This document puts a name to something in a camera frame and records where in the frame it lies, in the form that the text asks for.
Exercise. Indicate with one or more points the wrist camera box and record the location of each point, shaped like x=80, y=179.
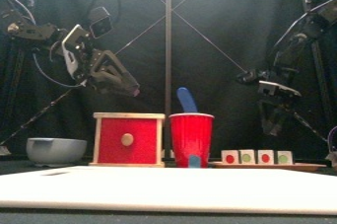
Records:
x=249, y=76
x=100, y=25

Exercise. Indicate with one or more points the light wooden serving tray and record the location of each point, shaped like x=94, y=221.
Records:
x=306, y=167

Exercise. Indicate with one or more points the small blue block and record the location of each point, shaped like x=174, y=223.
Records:
x=194, y=162

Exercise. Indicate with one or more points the red plastic cup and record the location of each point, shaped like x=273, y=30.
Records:
x=190, y=135

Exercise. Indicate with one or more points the thin metal brace rod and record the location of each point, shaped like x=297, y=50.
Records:
x=38, y=114

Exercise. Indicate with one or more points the white cutting board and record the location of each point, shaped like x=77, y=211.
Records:
x=174, y=188

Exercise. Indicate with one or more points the grey ceramic bowl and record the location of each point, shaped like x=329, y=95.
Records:
x=56, y=152

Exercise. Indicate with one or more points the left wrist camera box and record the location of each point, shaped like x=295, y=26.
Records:
x=100, y=25

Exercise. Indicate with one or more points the grey metal frame post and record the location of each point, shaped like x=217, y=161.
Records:
x=168, y=37

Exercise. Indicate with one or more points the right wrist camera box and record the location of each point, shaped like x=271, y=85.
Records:
x=249, y=76

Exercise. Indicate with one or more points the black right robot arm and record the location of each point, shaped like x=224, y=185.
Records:
x=293, y=47

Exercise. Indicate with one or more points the red wooden drawer box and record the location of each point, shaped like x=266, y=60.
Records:
x=126, y=126

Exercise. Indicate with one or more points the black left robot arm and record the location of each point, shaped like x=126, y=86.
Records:
x=30, y=32

